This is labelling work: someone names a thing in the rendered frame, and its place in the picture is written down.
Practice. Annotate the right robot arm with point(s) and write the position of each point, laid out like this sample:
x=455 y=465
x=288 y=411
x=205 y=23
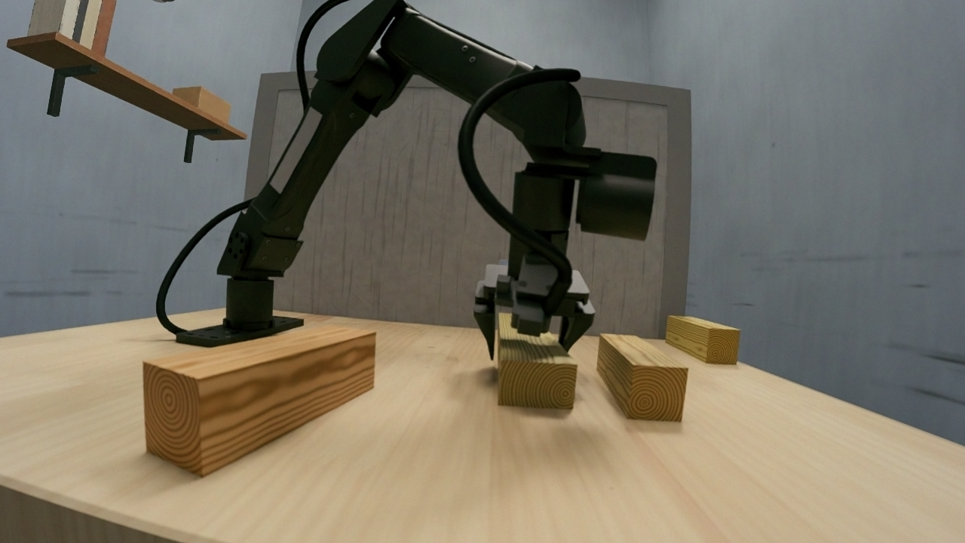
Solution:
x=615 y=195

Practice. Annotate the grey panel wall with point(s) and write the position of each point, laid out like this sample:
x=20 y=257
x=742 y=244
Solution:
x=395 y=233

